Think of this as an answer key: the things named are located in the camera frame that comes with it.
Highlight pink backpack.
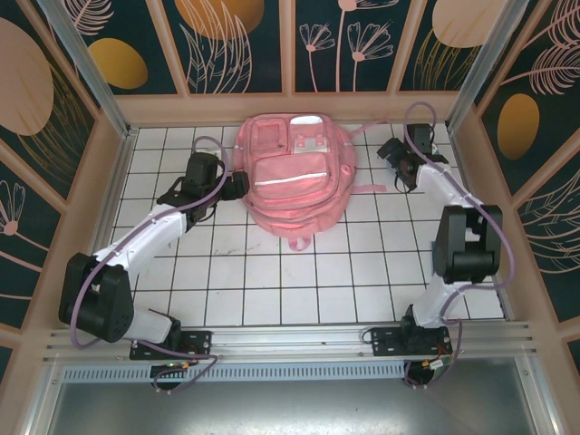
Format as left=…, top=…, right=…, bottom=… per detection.
left=233, top=113, right=391, bottom=253

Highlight grey metal sheet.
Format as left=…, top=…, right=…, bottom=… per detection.
left=26, top=357, right=561, bottom=435

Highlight aluminium side rail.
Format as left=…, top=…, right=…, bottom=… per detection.
left=448, top=128, right=517, bottom=319
left=92, top=128, right=139, bottom=257

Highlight aluminium frame post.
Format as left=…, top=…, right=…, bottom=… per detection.
left=34, top=0, right=140, bottom=140
left=445, top=0, right=538, bottom=135

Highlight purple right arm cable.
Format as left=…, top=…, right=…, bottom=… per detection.
left=403, top=101, right=514, bottom=391

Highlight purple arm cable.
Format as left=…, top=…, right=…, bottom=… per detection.
left=403, top=101, right=514, bottom=391
left=70, top=137, right=227, bottom=395

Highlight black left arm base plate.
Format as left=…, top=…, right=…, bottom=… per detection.
left=130, top=329, right=214, bottom=362

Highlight aluminium mounting rail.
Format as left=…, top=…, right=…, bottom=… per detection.
left=43, top=320, right=540, bottom=363

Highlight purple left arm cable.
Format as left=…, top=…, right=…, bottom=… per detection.
left=70, top=137, right=227, bottom=395

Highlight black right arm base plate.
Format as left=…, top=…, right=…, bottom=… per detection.
left=370, top=325, right=454, bottom=359

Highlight grey slotted cable duct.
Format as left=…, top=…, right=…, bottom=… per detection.
left=61, top=364, right=407, bottom=382

